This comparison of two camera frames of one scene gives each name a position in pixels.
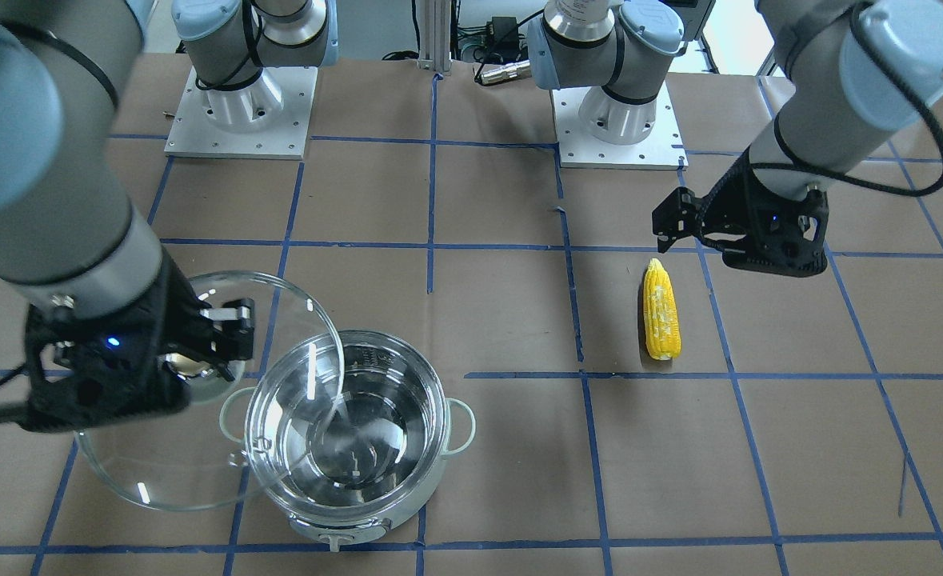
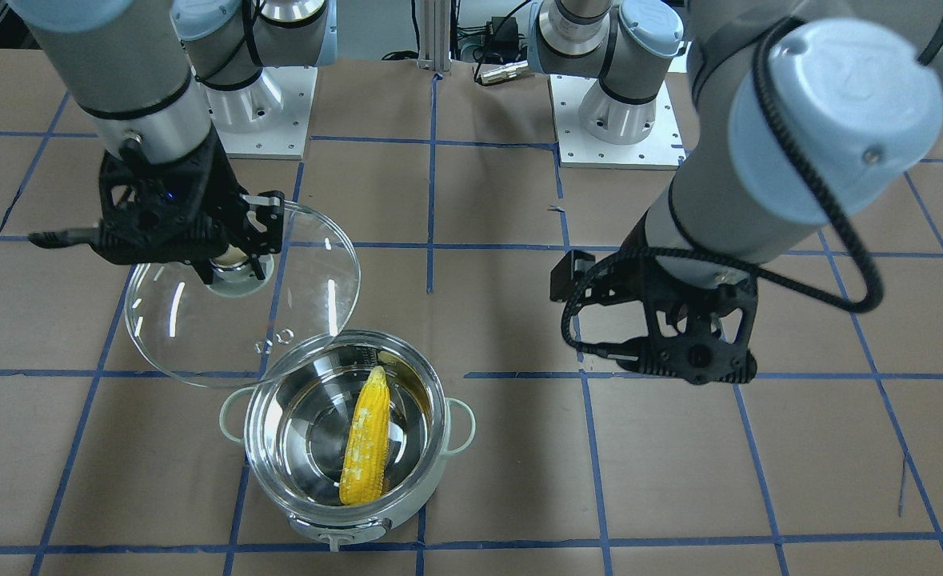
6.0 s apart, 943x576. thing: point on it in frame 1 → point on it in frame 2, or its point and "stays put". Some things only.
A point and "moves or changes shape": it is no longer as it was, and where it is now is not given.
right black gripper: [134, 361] → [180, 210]
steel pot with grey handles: [345, 434] stays put
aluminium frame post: [435, 35] stays put
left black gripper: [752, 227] → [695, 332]
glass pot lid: [233, 442] moves or changes shape
